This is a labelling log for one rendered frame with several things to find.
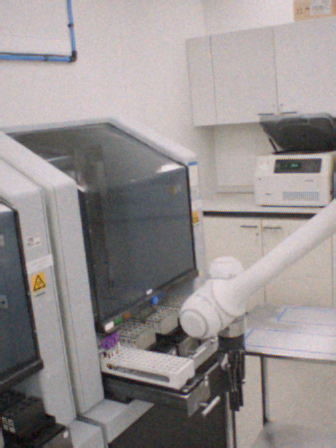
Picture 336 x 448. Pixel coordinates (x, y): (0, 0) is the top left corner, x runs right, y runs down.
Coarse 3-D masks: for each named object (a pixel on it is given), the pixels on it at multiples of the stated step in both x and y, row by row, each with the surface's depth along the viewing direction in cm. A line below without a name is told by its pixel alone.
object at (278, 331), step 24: (264, 312) 206; (288, 312) 204; (312, 312) 201; (264, 336) 184; (288, 336) 182; (312, 336) 180; (264, 360) 220; (312, 360) 165; (264, 384) 222; (264, 408) 225; (264, 432) 217; (288, 432) 215; (312, 432) 213
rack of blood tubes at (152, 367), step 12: (120, 348) 175; (108, 360) 167; (120, 360) 166; (132, 360) 166; (144, 360) 164; (156, 360) 164; (168, 360) 164; (180, 360) 163; (192, 360) 161; (120, 372) 165; (132, 372) 165; (144, 372) 168; (156, 372) 157; (168, 372) 155; (180, 372) 155; (192, 372) 161; (168, 384) 156; (180, 384) 155
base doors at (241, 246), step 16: (208, 224) 409; (224, 224) 401; (240, 224) 394; (256, 224) 387; (272, 224) 381; (288, 224) 374; (208, 240) 412; (224, 240) 404; (240, 240) 397; (272, 240) 383; (208, 256) 415; (224, 256) 407; (240, 256) 400; (256, 256) 393; (304, 256) 373; (320, 256) 366; (288, 272) 382; (304, 272) 375; (320, 272) 369; (272, 288) 391; (288, 288) 384; (304, 288) 378; (320, 288) 371; (256, 304) 401; (304, 304) 380; (320, 304) 374
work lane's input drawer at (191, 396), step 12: (108, 384) 167; (120, 384) 164; (132, 384) 162; (144, 384) 160; (156, 384) 158; (192, 384) 156; (204, 384) 160; (132, 396) 162; (144, 396) 160; (156, 396) 157; (168, 396) 155; (180, 396) 152; (192, 396) 154; (204, 396) 160; (180, 408) 153; (192, 408) 154
